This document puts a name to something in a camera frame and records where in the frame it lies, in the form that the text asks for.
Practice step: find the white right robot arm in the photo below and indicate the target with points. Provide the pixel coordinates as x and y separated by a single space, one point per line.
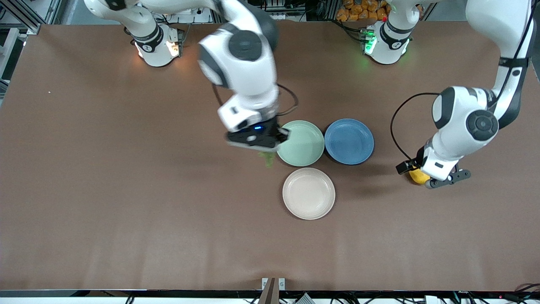
244 71

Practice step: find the yellow lemon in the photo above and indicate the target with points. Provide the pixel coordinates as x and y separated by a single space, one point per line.
419 177

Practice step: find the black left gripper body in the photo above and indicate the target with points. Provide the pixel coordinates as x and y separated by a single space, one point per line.
404 167

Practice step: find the grey power adapter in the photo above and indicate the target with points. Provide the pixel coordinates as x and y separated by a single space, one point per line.
304 299

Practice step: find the beige plate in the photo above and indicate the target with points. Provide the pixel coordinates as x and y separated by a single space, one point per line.
309 194

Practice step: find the grey equipment rack box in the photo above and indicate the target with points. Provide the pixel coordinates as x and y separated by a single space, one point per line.
291 10

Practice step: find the blue plate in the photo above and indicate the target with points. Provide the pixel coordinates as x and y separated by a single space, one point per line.
349 141

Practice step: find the silver metal table bracket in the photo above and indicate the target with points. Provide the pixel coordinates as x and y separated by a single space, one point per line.
280 283

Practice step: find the brown camera pole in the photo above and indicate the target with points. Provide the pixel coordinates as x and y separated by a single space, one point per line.
269 293

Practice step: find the aluminium frame profile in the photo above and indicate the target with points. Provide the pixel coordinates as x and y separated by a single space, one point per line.
25 19

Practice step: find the small white box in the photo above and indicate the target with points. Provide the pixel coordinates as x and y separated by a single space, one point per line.
431 299

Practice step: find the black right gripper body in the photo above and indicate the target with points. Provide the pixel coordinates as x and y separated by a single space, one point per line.
273 129

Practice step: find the green lettuce leaf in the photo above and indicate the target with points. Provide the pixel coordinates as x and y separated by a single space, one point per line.
267 158

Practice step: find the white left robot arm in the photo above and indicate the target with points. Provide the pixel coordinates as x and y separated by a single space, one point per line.
464 118

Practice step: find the light green plate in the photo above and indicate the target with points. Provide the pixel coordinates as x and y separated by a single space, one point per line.
303 145

